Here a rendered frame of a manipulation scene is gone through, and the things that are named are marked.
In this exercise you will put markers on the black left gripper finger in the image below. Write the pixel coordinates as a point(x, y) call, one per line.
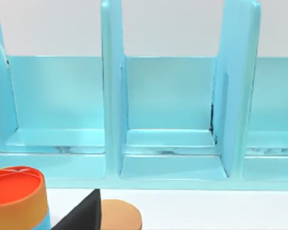
point(86, 213)

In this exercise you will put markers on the light blue rack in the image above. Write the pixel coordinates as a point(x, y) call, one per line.
point(168, 100)

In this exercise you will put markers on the tan round coaster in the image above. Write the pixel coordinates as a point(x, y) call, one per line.
point(121, 214)

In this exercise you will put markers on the orange and blue cup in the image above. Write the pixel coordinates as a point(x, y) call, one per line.
point(16, 191)

